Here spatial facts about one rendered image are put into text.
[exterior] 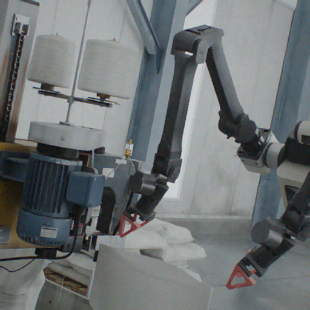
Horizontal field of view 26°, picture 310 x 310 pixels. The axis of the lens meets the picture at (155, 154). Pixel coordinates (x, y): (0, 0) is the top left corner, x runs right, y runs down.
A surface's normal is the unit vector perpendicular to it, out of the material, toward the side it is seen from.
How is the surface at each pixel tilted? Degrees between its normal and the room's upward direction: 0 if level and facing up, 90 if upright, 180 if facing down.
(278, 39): 90
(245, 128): 100
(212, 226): 90
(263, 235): 77
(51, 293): 90
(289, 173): 40
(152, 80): 90
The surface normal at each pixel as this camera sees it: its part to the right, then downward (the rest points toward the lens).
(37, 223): -0.07, 0.08
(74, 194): -0.29, 0.00
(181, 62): -0.75, 0.07
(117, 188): 0.74, 0.18
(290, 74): -0.64, -0.08
